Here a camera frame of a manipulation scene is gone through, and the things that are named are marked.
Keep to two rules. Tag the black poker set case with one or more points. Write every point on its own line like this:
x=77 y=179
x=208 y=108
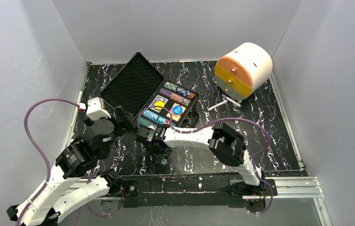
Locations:
x=136 y=85

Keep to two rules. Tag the blue dealer button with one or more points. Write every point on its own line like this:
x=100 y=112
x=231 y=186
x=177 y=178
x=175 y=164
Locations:
x=178 y=110

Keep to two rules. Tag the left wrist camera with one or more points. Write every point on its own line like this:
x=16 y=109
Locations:
x=96 y=109

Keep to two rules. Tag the red playing card deck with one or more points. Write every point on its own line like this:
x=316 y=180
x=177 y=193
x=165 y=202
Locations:
x=172 y=116

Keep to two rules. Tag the yellow dealer button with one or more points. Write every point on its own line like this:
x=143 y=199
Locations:
x=159 y=105

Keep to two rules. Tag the blue playing card deck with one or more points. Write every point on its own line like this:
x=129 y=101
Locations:
x=158 y=98

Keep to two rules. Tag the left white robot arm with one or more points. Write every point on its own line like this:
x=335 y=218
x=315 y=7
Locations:
x=49 y=204

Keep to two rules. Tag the round pastel drawer box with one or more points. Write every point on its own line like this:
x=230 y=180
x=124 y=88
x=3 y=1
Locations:
x=240 y=72

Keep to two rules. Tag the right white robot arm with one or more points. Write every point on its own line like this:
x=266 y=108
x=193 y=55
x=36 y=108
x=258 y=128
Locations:
x=225 y=143

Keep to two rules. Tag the purple poker chip stack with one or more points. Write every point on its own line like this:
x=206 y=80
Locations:
x=165 y=92

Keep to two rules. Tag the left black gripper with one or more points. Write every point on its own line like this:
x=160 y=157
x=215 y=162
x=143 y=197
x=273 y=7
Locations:
x=122 y=117

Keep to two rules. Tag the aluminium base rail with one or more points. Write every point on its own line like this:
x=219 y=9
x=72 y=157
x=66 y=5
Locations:
x=198 y=190

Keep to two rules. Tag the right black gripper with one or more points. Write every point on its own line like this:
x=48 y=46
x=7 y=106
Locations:
x=157 y=149

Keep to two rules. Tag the white purple marker pen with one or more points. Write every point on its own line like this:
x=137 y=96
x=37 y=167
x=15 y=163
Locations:
x=231 y=100

